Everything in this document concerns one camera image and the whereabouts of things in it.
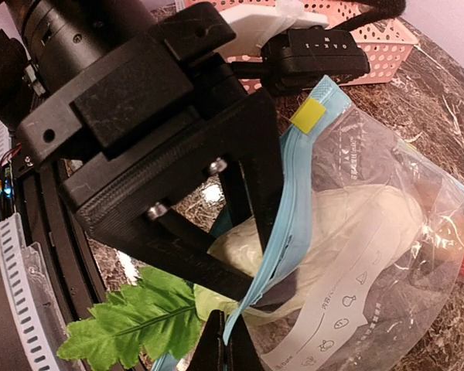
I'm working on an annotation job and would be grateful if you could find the green toy lettuce leaf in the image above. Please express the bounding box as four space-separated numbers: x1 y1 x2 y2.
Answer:
56 266 202 370

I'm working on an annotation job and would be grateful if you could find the pink perforated plastic basket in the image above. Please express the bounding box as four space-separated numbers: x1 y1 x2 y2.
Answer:
183 0 418 96

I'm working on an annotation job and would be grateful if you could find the white toy bun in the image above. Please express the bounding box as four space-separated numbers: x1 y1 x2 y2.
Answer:
194 184 424 325

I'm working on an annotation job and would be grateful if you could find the white slotted cable duct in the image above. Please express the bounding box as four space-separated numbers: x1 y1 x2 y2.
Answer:
0 115 63 371

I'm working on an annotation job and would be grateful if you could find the zip bag with blue zipper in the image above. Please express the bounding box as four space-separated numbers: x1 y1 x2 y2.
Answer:
393 139 464 283

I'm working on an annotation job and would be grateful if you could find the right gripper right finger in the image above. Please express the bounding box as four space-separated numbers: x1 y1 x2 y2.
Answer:
226 316 263 371

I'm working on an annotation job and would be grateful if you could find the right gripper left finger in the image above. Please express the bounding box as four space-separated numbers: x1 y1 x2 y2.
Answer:
187 310 226 371

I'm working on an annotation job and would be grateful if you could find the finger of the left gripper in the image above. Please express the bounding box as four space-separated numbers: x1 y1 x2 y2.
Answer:
80 201 252 301
206 90 284 250

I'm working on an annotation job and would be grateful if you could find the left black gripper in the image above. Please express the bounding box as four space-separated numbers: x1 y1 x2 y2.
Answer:
15 0 252 240

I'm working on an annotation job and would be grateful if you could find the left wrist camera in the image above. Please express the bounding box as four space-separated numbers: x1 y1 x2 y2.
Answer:
260 27 370 97

